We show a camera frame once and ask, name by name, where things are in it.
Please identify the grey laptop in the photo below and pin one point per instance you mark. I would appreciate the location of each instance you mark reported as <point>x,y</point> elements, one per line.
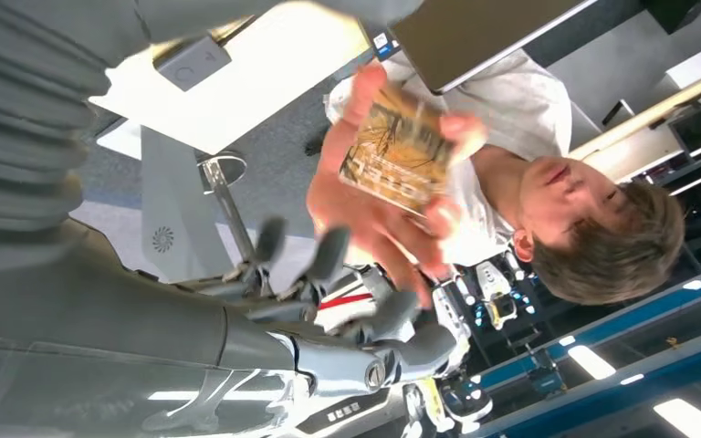
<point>477,36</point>

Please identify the blue metal frame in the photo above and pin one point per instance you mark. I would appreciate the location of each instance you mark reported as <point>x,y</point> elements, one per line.
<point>616,326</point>

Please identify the white humanoid robot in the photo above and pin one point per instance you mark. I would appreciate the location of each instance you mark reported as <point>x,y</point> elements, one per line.
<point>495,296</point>

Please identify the chrome stanchion post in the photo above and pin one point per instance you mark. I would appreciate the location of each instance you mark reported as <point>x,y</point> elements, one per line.
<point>229,199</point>

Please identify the grey standing kiosk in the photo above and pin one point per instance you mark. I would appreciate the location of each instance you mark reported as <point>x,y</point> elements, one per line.
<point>175,199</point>

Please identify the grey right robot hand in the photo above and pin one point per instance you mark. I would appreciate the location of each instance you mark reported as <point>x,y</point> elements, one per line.
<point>115,338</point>

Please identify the person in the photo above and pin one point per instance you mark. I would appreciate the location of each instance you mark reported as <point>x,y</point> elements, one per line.
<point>526,121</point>

